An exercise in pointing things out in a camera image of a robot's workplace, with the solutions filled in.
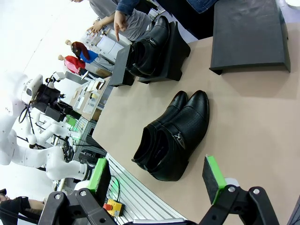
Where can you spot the white paper box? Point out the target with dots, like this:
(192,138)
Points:
(110,47)

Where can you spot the bystander's bare hand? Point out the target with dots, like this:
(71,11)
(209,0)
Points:
(96,27)

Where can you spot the wooden table with boxes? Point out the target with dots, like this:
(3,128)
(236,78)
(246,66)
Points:
(86,103)

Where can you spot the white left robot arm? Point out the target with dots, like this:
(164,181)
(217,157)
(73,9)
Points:
(58,164)

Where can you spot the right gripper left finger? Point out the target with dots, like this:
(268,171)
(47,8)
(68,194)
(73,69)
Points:
(100,180)

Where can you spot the smooth black leather shoe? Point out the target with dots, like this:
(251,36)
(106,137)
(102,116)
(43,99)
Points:
(138,54)

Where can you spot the mannequin in maroon top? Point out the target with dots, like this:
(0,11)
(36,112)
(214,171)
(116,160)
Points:
(82,50)

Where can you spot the pair black shoes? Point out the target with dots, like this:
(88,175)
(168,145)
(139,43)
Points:
(154,47)
(185,131)

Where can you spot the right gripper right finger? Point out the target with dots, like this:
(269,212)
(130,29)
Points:
(211,180)

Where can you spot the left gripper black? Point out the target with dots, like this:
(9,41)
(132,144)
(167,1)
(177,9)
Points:
(48,93)

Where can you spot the yellow emergency stop box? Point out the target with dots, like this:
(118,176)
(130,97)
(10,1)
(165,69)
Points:
(116,207)

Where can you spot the person's right hand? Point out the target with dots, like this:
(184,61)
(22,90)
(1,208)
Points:
(120,23)

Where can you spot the person with black hair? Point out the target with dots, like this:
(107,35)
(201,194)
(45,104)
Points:
(21,208)

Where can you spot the perforated black leather shoe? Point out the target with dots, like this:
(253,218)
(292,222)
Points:
(164,117)

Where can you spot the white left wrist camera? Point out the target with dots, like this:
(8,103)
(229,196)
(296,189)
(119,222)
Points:
(59,76)

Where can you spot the person's right denim forearm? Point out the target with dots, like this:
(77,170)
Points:
(127,5)

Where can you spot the flat black shoe stand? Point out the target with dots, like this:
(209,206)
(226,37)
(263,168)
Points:
(248,35)

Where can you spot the aluminium rail frame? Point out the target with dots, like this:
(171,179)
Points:
(140,194)

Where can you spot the bystander in grey top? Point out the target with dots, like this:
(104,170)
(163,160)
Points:
(138,25)

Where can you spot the mannequin in red top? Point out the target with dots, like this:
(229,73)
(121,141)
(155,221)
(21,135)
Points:
(75,63)

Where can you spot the two-tier black shoe stand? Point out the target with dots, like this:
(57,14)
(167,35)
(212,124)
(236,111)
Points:
(173,56)

